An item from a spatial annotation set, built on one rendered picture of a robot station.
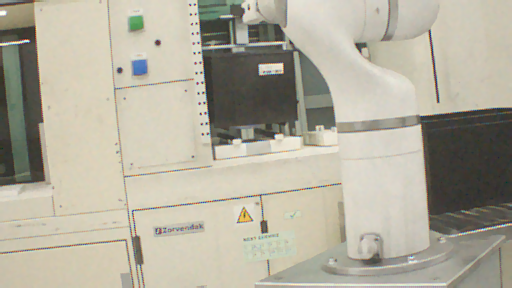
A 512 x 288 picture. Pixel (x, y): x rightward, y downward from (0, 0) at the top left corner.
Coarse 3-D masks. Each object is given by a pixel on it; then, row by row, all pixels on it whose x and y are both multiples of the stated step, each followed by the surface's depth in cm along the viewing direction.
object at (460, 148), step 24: (432, 120) 167; (456, 120) 140; (480, 120) 140; (504, 120) 141; (432, 144) 140; (456, 144) 140; (480, 144) 141; (504, 144) 141; (432, 168) 140; (456, 168) 140; (480, 168) 141; (504, 168) 141; (432, 192) 141; (456, 192) 140; (480, 192) 141; (504, 192) 142
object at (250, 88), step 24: (240, 24) 201; (216, 48) 201; (216, 72) 192; (240, 72) 194; (264, 72) 195; (288, 72) 197; (216, 96) 193; (240, 96) 194; (264, 96) 196; (288, 96) 197; (216, 120) 193; (240, 120) 195; (264, 120) 196; (288, 120) 198
